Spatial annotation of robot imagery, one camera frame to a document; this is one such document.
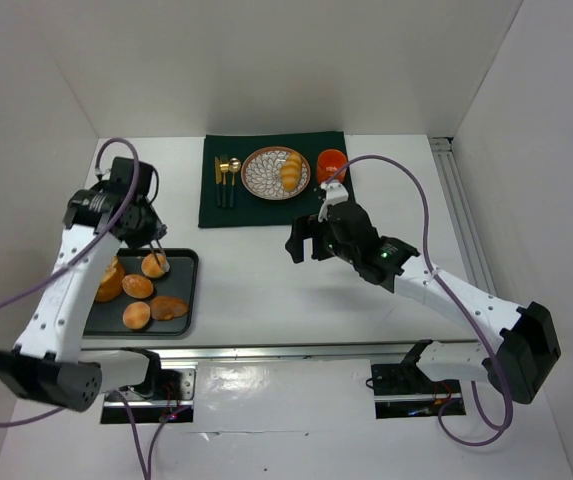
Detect metal tongs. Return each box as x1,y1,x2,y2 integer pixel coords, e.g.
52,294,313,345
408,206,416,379
149,240,170,273

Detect striped long bread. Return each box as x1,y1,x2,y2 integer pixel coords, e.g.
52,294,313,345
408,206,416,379
280,152,302,192

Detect large orange round bread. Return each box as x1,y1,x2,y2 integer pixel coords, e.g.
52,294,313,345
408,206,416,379
94,256,125,303

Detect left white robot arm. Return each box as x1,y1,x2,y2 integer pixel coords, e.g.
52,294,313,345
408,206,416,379
0,157,166,412

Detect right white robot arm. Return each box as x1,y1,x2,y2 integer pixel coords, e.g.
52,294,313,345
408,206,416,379
285,181,561,404

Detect round bun top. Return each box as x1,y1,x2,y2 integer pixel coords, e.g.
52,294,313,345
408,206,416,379
141,253,170,279

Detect round bun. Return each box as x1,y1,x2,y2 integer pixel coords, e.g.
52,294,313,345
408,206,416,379
122,302,151,330
122,274,155,300
141,253,170,279

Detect round bun middle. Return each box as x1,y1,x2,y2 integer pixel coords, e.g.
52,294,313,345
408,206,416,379
122,274,155,300

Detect floral patterned plate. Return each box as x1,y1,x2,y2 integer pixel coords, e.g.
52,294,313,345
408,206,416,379
241,146,311,201

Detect orange mug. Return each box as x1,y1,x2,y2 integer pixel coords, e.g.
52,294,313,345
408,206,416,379
316,149,347,184

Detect dark green placemat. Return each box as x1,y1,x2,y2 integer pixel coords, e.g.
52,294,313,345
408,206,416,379
198,131,347,228

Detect brown croissant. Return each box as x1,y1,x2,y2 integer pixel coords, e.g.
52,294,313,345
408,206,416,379
150,295,190,321

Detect round bun bottom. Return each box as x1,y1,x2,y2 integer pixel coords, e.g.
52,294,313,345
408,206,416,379
122,302,151,330

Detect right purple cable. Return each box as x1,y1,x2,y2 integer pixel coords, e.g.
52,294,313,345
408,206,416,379
323,154,513,446

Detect purple cable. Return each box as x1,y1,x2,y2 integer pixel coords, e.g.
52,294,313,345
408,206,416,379
0,137,187,480
323,154,513,446

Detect gold knife dark handle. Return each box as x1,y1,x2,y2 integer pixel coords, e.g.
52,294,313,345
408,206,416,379
214,157,222,208

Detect gold spoon dark handle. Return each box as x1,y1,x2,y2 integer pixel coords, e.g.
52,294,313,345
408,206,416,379
228,158,242,208

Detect gold fork dark handle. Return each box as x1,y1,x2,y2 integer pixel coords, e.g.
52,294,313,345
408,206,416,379
219,155,229,208

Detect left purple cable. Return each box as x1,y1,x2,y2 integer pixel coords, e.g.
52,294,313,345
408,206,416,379
0,137,187,480

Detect aluminium rail right side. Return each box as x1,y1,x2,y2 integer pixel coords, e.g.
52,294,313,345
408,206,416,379
428,137,517,354

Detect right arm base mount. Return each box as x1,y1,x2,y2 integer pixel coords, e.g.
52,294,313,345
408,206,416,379
365,363,466,419

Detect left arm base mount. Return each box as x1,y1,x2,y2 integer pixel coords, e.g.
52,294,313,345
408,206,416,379
118,365,197,425

